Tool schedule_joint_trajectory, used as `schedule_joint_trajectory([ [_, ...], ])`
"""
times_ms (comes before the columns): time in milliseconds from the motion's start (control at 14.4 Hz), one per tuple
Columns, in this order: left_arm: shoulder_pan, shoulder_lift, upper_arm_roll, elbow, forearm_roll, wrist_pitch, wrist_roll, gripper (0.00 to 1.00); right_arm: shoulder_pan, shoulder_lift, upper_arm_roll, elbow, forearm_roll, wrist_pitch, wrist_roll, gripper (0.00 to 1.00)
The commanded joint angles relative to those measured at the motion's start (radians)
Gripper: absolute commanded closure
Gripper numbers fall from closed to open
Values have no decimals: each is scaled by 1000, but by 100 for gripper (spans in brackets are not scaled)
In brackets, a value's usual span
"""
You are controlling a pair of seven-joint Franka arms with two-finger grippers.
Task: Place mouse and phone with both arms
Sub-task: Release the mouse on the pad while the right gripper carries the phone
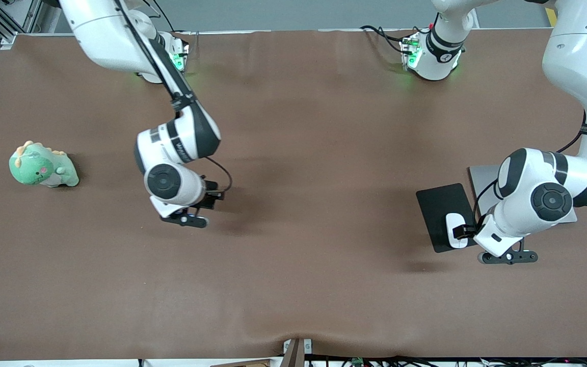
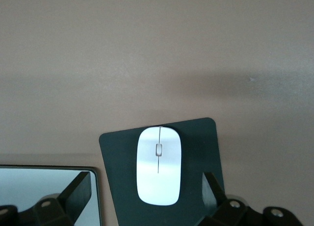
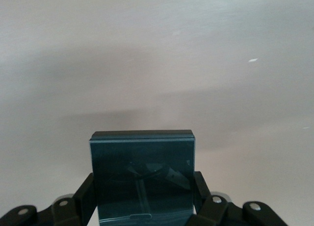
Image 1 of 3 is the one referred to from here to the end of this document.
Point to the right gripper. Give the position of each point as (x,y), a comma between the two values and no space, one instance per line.
(210,196)

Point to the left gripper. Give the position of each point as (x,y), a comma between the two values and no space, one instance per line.
(461,232)

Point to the white computer mouse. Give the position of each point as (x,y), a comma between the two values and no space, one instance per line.
(455,219)

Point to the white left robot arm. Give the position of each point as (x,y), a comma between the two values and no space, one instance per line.
(579,51)

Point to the black mouse pad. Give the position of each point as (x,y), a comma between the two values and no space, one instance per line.
(436,214)

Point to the silver laptop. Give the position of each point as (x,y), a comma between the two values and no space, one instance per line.
(479,178)

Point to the brown table cover mat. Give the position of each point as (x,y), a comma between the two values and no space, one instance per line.
(293,280)

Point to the green plush dinosaur toy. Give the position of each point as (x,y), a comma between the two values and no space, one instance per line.
(38,168)

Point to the green terminal connector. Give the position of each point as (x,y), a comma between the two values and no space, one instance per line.
(357,362)

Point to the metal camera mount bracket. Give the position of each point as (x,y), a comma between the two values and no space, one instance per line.
(296,351)

